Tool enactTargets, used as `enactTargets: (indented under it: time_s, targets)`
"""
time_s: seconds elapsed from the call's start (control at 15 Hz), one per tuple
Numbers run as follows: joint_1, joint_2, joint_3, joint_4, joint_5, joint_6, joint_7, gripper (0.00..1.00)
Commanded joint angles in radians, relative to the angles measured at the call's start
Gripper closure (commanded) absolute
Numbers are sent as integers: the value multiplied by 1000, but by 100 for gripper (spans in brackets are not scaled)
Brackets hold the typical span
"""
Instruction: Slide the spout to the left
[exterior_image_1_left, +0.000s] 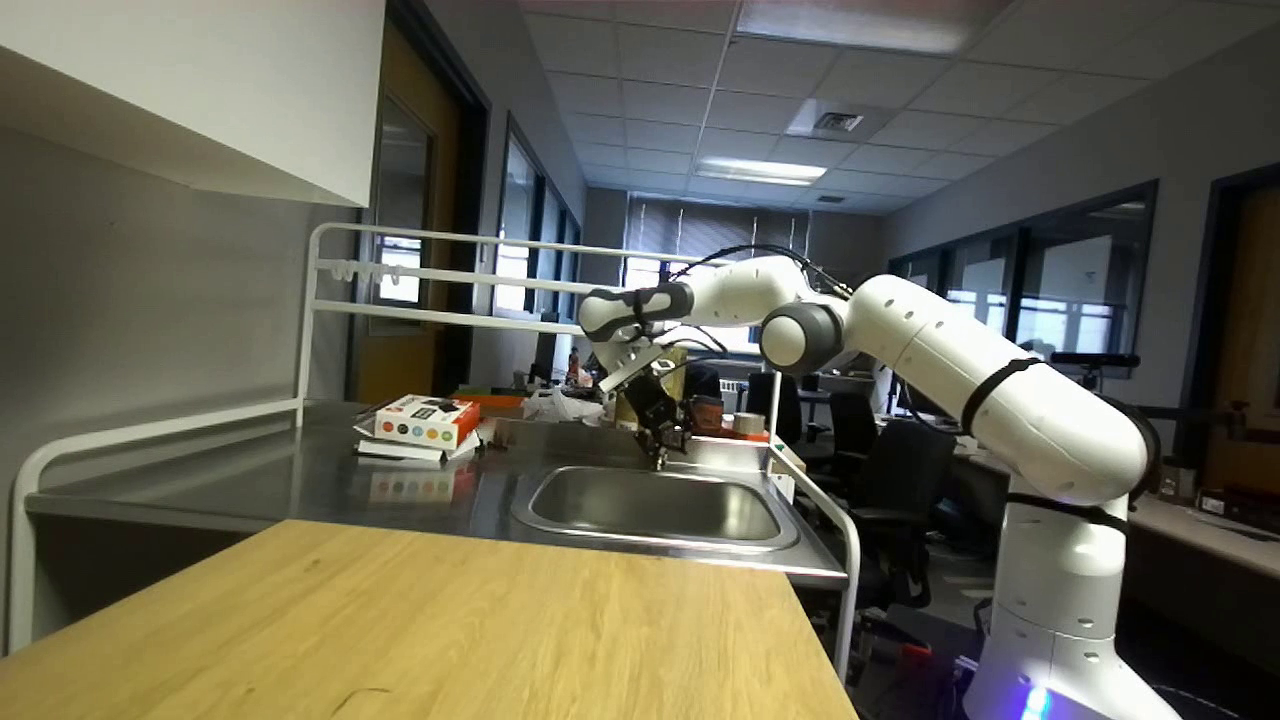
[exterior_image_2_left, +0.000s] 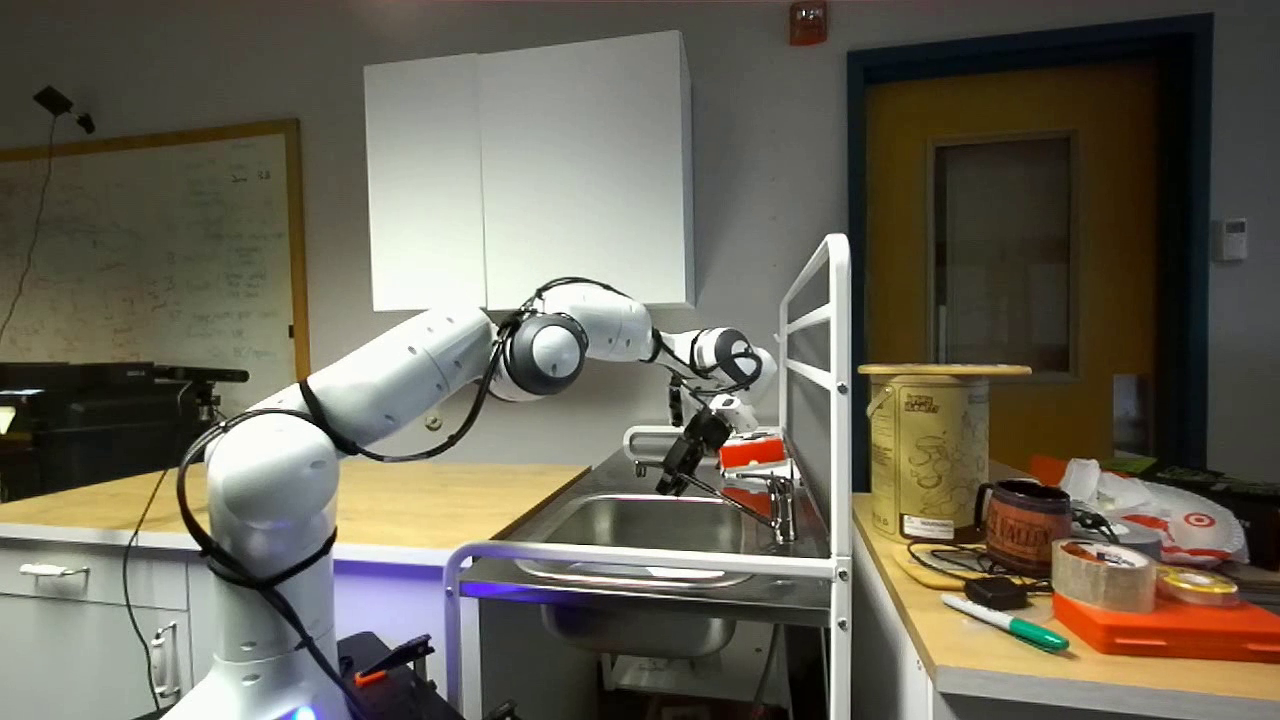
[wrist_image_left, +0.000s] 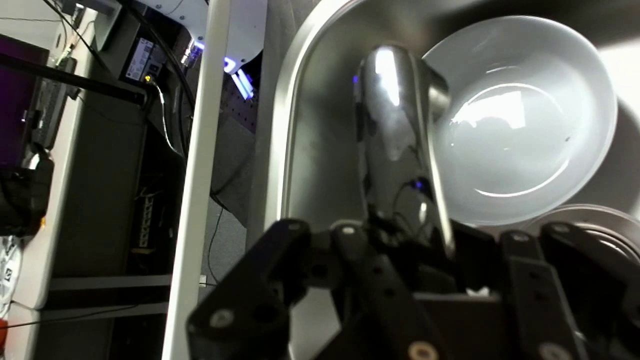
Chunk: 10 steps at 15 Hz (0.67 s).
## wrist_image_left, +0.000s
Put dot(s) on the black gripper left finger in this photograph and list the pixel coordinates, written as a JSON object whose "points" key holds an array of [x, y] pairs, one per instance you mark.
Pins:
{"points": [[312, 301]]}

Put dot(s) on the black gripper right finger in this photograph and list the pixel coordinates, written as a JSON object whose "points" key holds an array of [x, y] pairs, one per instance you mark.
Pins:
{"points": [[566, 292]]}

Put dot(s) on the stainless steel sink basin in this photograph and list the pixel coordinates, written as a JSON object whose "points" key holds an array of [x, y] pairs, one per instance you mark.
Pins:
{"points": [[320, 133]]}

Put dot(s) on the white bowl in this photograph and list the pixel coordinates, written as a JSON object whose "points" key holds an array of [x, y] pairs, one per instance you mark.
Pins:
{"points": [[520, 121]]}

